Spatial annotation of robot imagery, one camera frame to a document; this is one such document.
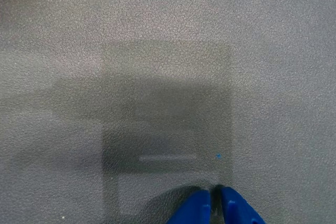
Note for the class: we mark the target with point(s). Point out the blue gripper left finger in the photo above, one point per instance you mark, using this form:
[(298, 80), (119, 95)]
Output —
[(195, 208)]

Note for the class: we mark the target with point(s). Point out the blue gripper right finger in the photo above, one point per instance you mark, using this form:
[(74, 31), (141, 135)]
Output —
[(236, 208)]

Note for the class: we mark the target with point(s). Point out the grey mat with NOWROBO print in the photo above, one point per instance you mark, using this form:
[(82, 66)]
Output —
[(78, 51)]

